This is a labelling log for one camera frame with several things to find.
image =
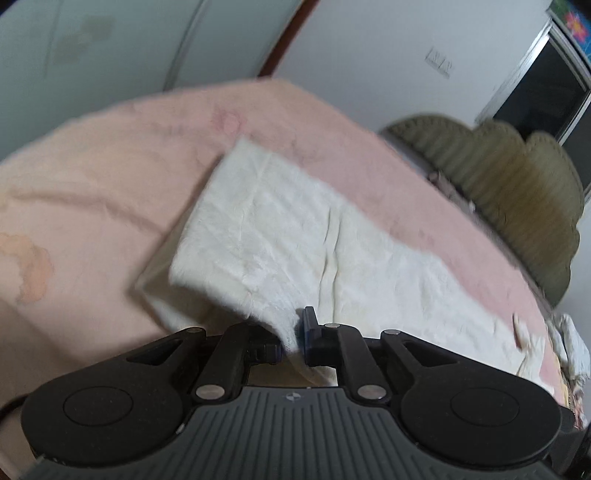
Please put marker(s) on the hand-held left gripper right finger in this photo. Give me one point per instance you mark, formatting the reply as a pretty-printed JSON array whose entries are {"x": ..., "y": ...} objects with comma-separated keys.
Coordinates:
[{"x": 305, "y": 339}]

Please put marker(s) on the pink floral bed sheet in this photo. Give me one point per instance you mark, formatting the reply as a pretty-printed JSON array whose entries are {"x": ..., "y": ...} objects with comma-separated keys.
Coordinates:
[{"x": 92, "y": 184}]

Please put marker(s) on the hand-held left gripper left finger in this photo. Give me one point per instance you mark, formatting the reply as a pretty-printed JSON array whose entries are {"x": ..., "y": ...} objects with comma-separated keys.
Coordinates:
[{"x": 273, "y": 353}]

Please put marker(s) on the pale sliding wardrobe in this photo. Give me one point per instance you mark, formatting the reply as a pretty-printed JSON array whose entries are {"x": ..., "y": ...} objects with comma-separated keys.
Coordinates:
[{"x": 115, "y": 55}]

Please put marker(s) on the white crumpled cloth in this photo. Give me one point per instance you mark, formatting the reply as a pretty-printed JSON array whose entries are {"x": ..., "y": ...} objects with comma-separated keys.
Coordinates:
[{"x": 570, "y": 346}]

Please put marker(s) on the window with metal frame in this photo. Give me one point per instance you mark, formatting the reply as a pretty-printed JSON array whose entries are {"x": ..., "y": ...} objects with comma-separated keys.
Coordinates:
[{"x": 540, "y": 92}]

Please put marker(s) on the colourful floral curtain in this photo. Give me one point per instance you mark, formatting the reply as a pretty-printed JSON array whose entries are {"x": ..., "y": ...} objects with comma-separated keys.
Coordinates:
[{"x": 572, "y": 18}]

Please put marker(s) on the white pants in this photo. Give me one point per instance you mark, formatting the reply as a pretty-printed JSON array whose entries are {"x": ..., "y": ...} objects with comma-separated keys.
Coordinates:
[{"x": 277, "y": 230}]

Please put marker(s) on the brown wooden wardrobe frame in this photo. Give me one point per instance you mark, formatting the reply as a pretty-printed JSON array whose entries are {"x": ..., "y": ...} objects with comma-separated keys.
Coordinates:
[{"x": 288, "y": 32}]

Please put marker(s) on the olive green quilted headboard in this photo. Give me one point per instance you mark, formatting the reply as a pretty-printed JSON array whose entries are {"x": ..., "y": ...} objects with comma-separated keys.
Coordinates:
[{"x": 508, "y": 194}]

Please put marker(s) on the white wall socket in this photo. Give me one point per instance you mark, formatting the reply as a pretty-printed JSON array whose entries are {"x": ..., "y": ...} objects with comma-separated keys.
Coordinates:
[
  {"x": 447, "y": 67},
  {"x": 433, "y": 57}
]

